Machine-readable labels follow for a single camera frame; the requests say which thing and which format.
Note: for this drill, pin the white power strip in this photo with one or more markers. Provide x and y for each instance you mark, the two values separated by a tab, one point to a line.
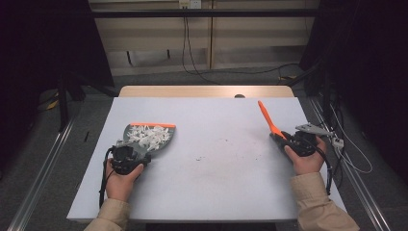
338	143

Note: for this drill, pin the black horizontal bar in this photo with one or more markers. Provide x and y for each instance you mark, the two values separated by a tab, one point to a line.
205	13

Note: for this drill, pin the orange brush with grey bristles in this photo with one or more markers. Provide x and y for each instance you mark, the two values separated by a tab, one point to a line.
269	118

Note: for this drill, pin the pile of white paper scraps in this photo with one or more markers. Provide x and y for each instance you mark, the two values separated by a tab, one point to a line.
148	136

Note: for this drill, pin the black metal stand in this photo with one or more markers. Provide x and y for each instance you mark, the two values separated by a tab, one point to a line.
63	106

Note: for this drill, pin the wooden table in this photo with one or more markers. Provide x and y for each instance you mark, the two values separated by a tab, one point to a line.
179	91

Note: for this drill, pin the grey dustpan with orange edge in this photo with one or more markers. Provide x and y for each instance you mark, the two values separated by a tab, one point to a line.
166	134

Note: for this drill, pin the metal floor rail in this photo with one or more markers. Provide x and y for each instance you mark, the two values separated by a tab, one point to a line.
41	179
362	189

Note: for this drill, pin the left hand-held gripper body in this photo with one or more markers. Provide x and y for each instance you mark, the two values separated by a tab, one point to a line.
125	159

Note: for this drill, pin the white wall socket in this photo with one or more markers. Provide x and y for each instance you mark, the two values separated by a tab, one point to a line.
190	3

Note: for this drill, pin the person's right hand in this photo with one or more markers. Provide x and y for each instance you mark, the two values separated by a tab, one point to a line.
306	163

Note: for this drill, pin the person's left hand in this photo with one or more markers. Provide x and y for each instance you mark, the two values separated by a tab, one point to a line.
120	186

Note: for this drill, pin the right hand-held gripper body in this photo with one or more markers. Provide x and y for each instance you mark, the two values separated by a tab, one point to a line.
303	144

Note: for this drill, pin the dark curtain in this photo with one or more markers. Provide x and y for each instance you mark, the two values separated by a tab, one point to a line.
38	48
369	57

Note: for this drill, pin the yellow floor item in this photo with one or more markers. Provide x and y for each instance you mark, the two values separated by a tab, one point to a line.
52	104

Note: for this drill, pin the light grey table mat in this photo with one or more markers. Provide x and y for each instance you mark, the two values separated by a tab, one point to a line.
205	192

